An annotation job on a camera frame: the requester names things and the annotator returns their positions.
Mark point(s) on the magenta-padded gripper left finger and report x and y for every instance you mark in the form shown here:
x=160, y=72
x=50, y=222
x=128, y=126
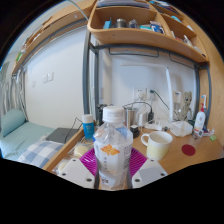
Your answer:
x=75, y=171

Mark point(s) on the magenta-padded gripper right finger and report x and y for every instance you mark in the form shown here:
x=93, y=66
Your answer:
x=150, y=171

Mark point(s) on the clear plastic water bottle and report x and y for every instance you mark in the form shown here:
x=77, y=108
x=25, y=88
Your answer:
x=112, y=156

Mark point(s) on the cream ceramic mug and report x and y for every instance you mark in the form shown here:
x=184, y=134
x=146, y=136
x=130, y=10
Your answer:
x=159, y=146

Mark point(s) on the grey laptop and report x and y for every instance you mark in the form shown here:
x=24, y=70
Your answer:
x=60, y=135

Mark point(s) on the blue white checked blanket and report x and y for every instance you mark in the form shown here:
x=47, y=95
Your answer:
x=40, y=152

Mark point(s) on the small black box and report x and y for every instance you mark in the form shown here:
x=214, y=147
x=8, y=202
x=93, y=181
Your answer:
x=135, y=131

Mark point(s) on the flat round red coaster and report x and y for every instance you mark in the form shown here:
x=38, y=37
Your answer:
x=188, y=150

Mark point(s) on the blue canister with white cap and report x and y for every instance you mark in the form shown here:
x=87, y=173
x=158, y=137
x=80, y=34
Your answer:
x=88, y=128

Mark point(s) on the white power strip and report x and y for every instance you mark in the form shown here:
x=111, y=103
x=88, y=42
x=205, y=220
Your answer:
x=153, y=126

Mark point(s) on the white tissue pack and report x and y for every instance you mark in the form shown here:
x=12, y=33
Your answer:
x=181, y=128

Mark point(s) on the white power adapter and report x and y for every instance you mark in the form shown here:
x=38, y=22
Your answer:
x=142, y=118

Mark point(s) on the black plug-in charger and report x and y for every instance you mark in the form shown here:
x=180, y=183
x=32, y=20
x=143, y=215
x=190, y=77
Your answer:
x=150, y=115

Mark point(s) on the stainless steel tumbler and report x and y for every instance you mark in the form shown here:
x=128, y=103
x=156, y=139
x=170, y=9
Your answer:
x=130, y=117

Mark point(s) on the black electric shaver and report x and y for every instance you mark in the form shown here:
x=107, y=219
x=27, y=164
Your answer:
x=101, y=115

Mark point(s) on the white pump bottle red pump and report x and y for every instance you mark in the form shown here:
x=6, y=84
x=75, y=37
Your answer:
x=199, y=120

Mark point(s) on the small green packet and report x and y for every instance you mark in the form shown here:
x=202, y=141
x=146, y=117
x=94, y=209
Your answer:
x=213, y=137

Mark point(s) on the brown tree creature figure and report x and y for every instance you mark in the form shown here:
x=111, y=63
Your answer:
x=186, y=105

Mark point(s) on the white thin desk lamp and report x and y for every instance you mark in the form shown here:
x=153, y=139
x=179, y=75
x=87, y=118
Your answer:
x=169, y=93

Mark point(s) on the clear spray bottle white nozzle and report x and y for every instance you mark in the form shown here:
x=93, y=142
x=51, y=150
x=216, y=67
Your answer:
x=203, y=99

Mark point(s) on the white wall socket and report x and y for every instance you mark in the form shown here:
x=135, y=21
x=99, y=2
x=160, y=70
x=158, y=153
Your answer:
x=140, y=93

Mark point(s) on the grey metal desk frame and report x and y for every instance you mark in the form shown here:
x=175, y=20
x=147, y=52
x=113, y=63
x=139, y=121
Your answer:
x=86, y=66

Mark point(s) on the wooden wall shelf unit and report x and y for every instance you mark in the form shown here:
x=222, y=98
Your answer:
x=140, y=36

